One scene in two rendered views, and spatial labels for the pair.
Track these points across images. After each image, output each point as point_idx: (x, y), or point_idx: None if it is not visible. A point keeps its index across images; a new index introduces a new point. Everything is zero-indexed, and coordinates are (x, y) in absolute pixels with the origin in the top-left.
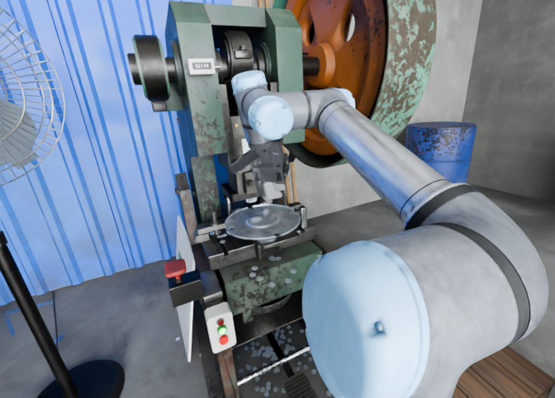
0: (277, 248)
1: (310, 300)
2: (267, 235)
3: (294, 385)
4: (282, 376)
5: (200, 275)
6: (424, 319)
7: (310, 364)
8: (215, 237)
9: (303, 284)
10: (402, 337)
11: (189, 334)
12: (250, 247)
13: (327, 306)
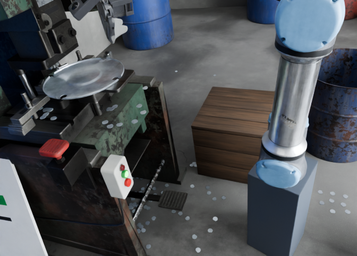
0: (109, 97)
1: (289, 20)
2: (109, 83)
3: (167, 199)
4: (145, 212)
5: (75, 145)
6: None
7: (156, 191)
8: (39, 120)
9: (139, 120)
10: None
11: (42, 247)
12: (87, 108)
13: (305, 11)
